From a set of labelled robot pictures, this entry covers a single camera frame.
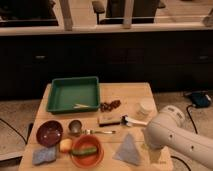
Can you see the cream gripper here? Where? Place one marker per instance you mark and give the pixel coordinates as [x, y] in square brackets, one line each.
[154, 155]

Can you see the blue-grey triangular towel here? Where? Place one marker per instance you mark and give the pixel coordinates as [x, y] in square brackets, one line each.
[127, 151]

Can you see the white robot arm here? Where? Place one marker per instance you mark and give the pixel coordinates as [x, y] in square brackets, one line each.
[165, 129]

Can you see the small pale utensil in tray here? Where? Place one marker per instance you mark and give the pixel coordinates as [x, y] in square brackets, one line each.
[81, 106]

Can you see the green plastic tray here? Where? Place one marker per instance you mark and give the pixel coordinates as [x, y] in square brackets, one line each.
[65, 93]

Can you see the white plastic jar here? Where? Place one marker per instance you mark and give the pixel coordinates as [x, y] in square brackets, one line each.
[145, 109]

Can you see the wooden block brush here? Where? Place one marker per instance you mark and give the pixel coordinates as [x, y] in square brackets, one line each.
[108, 121]

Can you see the orange bowl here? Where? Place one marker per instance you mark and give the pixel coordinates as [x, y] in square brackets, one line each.
[90, 161]

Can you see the green cucumber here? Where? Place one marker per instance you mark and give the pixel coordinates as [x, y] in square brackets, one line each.
[84, 152]

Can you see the silver fork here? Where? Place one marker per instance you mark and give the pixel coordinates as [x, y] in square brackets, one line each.
[88, 131]

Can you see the dark blue box on floor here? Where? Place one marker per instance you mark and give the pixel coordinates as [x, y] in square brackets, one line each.
[199, 99]

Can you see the small metal cup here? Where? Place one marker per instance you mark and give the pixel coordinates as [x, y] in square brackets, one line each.
[75, 127]

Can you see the maroon bowl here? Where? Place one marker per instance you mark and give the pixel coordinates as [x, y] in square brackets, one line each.
[49, 133]

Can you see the blue sponge cloth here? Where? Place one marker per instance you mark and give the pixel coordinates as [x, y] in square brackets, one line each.
[44, 155]

